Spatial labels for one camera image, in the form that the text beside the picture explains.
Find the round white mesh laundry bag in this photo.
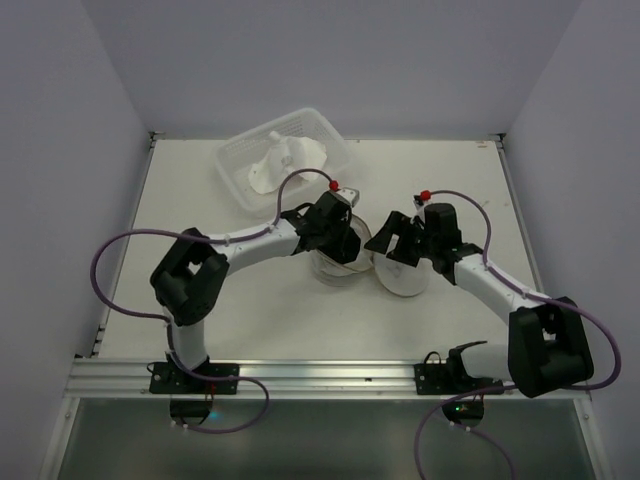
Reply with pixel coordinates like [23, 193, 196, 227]
[310, 248, 431, 298]

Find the white bra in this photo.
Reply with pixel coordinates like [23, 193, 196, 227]
[248, 131, 328, 195]

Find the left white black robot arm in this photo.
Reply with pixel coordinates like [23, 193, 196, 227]
[150, 188, 361, 371]

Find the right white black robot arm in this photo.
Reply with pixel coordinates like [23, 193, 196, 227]
[365, 203, 594, 398]

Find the white plastic perforated basket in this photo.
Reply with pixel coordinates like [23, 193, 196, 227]
[212, 108, 353, 217]

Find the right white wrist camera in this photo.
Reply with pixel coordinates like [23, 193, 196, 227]
[413, 195, 429, 224]

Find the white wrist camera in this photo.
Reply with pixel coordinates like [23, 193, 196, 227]
[337, 188, 360, 208]
[413, 195, 429, 224]

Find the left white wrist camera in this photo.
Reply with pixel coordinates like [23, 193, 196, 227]
[337, 188, 360, 208]

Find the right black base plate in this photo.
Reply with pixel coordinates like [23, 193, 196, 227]
[413, 351, 503, 395]

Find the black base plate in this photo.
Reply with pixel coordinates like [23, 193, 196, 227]
[413, 351, 503, 395]
[146, 360, 239, 395]

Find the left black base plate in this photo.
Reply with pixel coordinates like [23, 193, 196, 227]
[146, 360, 239, 395]

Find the aluminium mounting rail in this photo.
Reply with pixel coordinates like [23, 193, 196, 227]
[64, 357, 586, 401]

